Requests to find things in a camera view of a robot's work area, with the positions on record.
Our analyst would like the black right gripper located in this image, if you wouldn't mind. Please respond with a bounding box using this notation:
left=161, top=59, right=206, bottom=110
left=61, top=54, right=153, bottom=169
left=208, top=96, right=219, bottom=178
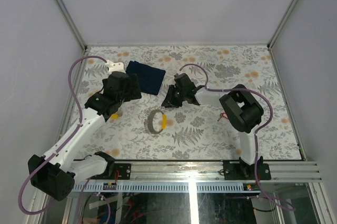
left=161, top=85, right=187, bottom=108

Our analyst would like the key with red tag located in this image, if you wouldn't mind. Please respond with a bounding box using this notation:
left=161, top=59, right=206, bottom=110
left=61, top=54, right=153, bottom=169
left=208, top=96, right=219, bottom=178
left=218, top=113, right=228, bottom=121

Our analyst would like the metal keyring with yellow grip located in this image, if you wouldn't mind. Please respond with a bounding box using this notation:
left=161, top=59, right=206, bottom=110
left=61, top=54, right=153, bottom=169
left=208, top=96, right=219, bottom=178
left=145, top=109, right=167, bottom=135

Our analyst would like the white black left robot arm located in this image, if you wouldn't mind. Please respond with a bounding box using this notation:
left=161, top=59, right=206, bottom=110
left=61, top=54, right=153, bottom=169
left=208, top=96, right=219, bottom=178
left=28, top=72, right=142, bottom=201

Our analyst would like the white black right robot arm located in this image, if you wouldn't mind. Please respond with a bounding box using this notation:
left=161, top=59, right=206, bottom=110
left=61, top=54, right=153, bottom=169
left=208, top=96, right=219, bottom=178
left=162, top=74, right=264, bottom=179

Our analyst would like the key with yellow tag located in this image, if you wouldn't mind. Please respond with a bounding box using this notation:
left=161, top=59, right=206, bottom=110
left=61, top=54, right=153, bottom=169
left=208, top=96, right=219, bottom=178
left=110, top=113, right=123, bottom=119

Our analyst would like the dark navy folded cloth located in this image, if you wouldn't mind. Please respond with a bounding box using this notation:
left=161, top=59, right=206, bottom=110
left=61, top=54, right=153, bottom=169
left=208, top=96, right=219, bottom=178
left=126, top=61, right=166, bottom=95

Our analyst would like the floral patterned table mat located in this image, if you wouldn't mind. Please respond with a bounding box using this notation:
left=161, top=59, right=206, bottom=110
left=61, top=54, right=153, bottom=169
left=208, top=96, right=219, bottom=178
left=76, top=45, right=301, bottom=160

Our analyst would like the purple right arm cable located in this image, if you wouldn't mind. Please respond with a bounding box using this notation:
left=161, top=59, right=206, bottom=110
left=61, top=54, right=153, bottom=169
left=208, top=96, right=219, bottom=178
left=176, top=63, right=296, bottom=211

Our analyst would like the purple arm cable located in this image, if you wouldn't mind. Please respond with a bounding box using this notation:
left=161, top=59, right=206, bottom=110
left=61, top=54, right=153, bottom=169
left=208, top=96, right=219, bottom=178
left=176, top=63, right=296, bottom=211
left=17, top=55, right=111, bottom=216

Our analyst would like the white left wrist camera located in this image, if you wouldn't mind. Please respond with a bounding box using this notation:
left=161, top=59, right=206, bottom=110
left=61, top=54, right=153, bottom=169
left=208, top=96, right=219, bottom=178
left=105, top=60, right=125, bottom=74

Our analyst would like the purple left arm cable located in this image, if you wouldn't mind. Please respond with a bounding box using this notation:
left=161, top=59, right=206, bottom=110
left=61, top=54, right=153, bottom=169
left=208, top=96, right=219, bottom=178
left=17, top=55, right=111, bottom=216

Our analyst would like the aluminium front rail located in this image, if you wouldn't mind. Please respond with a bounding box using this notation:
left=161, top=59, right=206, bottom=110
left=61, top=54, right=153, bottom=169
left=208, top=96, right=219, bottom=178
left=73, top=159, right=322, bottom=182

